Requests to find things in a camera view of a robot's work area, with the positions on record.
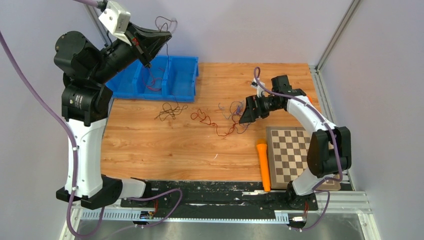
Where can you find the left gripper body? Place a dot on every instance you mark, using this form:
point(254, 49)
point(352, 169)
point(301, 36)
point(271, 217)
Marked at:
point(138, 44)

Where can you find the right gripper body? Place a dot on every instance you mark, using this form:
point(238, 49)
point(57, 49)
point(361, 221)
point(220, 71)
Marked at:
point(264, 105)

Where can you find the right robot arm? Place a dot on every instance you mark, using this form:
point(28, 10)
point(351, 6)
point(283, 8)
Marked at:
point(329, 152)

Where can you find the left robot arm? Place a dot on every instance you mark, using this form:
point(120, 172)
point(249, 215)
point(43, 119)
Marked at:
point(85, 104)

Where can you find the orange cylinder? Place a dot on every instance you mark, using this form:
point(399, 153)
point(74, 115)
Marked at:
point(262, 150)

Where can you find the blue three-compartment bin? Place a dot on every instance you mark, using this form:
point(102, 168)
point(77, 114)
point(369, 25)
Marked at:
point(170, 78)

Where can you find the wooden chessboard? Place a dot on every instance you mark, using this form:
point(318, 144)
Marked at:
point(287, 149)

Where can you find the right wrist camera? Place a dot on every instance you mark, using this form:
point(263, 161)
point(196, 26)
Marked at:
point(257, 85)

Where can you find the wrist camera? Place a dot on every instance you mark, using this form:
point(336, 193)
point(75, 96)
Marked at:
point(257, 85)
point(115, 18)

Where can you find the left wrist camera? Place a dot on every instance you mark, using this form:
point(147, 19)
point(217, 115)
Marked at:
point(115, 18)

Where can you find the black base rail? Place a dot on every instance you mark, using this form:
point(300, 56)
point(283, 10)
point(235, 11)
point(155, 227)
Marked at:
point(218, 200)

